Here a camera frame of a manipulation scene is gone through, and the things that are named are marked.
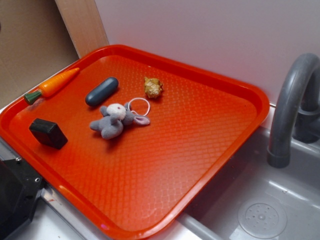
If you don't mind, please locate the red plastic tray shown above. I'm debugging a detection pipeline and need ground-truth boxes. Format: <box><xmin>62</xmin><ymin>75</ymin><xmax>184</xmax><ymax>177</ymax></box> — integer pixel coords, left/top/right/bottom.
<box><xmin>0</xmin><ymin>45</ymin><xmax>270</xmax><ymax>240</ymax></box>

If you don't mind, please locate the tan seashell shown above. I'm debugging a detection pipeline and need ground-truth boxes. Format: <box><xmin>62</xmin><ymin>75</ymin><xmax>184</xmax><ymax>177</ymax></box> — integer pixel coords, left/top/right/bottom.
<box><xmin>143</xmin><ymin>77</ymin><xmax>163</xmax><ymax>99</ymax></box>

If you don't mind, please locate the orange toy carrot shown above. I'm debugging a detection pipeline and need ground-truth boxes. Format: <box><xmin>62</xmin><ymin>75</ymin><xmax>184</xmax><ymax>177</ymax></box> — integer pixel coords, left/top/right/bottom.
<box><xmin>23</xmin><ymin>67</ymin><xmax>80</xmax><ymax>105</ymax></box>

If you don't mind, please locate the grey plush bunny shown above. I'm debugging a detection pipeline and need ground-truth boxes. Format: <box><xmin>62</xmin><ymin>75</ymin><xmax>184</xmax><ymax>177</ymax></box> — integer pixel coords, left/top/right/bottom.
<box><xmin>89</xmin><ymin>102</ymin><xmax>151</xmax><ymax>140</ymax></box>

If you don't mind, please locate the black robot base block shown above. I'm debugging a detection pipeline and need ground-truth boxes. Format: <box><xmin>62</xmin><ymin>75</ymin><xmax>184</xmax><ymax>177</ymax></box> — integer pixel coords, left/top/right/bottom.
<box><xmin>0</xmin><ymin>157</ymin><xmax>45</xmax><ymax>240</ymax></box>

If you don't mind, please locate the grey toy sink basin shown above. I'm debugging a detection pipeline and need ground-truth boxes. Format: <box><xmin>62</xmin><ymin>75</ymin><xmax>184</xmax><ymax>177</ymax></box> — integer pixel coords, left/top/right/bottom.
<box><xmin>177</xmin><ymin>126</ymin><xmax>320</xmax><ymax>240</ymax></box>

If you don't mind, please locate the light wooden board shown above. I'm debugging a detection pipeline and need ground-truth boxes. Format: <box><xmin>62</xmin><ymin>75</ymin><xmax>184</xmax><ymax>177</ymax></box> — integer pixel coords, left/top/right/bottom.
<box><xmin>55</xmin><ymin>0</ymin><xmax>109</xmax><ymax>58</ymax></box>

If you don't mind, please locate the white hair tie ring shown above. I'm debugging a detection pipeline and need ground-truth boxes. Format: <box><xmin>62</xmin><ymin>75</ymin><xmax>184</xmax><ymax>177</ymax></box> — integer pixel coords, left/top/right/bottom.
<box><xmin>127</xmin><ymin>97</ymin><xmax>151</xmax><ymax>117</ymax></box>

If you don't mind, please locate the grey toy faucet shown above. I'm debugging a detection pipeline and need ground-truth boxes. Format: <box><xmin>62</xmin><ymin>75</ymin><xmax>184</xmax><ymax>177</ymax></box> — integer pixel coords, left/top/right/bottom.
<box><xmin>267</xmin><ymin>53</ymin><xmax>320</xmax><ymax>168</ymax></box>

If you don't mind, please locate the dark blue oval case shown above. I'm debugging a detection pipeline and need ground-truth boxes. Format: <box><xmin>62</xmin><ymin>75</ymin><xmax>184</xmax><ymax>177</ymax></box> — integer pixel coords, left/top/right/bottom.
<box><xmin>85</xmin><ymin>77</ymin><xmax>119</xmax><ymax>107</ymax></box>

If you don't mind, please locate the black box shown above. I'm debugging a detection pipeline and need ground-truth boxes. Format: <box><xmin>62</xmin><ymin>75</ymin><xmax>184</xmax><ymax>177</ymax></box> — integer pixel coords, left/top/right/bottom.
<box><xmin>29</xmin><ymin>118</ymin><xmax>68</xmax><ymax>150</ymax></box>

